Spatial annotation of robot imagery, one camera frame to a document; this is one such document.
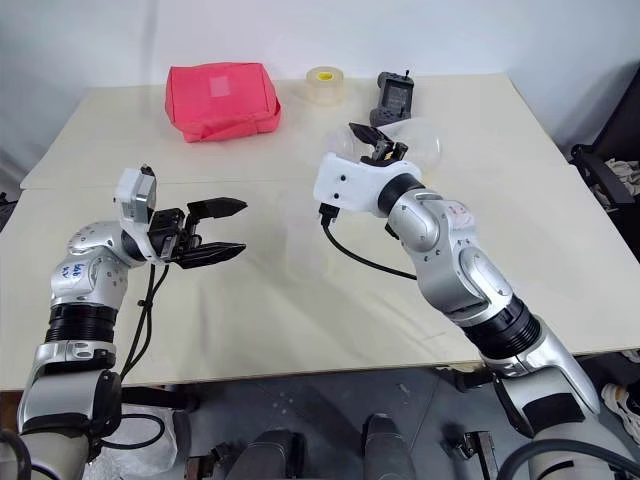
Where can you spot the dark rounded shape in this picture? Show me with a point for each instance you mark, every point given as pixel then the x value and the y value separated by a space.
pixel 387 450
pixel 275 457

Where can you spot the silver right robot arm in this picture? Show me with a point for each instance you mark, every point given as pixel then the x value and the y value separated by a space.
pixel 450 260

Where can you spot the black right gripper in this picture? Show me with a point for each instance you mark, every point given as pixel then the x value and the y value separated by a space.
pixel 389 154

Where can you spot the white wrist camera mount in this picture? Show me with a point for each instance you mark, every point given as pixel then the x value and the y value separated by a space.
pixel 360 185
pixel 127 192

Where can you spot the black handheld controller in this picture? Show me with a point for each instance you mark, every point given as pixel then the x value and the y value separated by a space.
pixel 395 100

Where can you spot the white crumpled cloth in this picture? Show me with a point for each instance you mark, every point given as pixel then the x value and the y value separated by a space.
pixel 622 175

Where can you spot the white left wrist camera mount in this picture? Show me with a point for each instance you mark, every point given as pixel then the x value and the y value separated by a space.
pixel 127 192

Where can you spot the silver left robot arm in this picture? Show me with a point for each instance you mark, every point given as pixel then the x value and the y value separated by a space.
pixel 82 280

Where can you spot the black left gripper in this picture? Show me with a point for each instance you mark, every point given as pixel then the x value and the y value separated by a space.
pixel 167 231

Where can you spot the pink fabric bag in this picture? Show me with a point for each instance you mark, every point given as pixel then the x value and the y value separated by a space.
pixel 220 100

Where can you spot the clear tape roll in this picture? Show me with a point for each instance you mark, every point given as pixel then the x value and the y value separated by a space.
pixel 325 92

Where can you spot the clear plastic bag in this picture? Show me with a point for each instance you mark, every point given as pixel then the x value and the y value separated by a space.
pixel 150 460

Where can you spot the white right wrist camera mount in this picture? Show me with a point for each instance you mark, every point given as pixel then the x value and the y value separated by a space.
pixel 360 185

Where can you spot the white sneaker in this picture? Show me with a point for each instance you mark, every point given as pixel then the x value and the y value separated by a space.
pixel 622 407

